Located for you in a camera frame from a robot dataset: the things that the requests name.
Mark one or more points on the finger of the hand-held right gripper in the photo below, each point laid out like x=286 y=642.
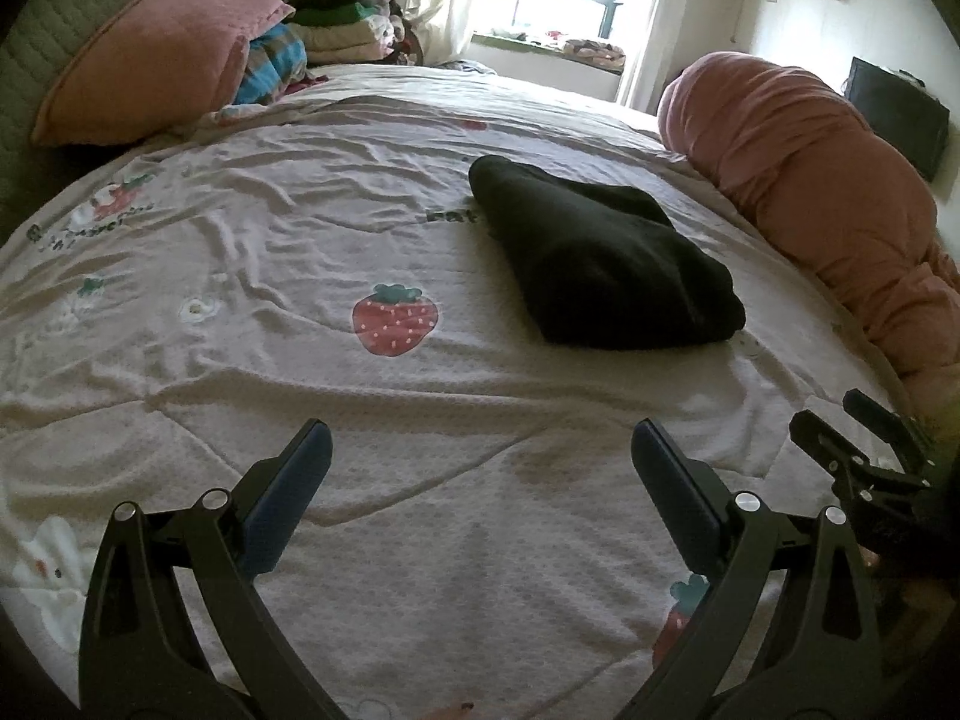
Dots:
x=840 y=450
x=889 y=420

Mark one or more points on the green quilted headboard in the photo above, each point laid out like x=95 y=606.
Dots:
x=37 y=22

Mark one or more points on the person's left hand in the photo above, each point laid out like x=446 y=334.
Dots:
x=454 y=711

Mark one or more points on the rolled pink duvet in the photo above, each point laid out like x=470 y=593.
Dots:
x=795 y=157

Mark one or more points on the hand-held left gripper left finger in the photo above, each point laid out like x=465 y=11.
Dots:
x=289 y=499

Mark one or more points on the crumpled cloth pile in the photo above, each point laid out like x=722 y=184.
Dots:
x=596 y=50

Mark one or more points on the pink pillow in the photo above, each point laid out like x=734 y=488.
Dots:
x=157 y=52

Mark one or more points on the black sweater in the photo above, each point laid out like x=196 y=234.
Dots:
x=607 y=270

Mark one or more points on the black monitor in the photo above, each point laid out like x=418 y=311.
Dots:
x=896 y=116

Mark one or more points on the blue striped cloth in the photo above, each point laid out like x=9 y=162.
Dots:
x=274 y=64

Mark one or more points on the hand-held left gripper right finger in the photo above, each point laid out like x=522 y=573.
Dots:
x=675 y=495

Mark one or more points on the stack of folded clothes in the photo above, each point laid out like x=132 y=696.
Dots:
x=337 y=26

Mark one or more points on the white strawberry print bedsheet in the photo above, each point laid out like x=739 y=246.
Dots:
x=300 y=202

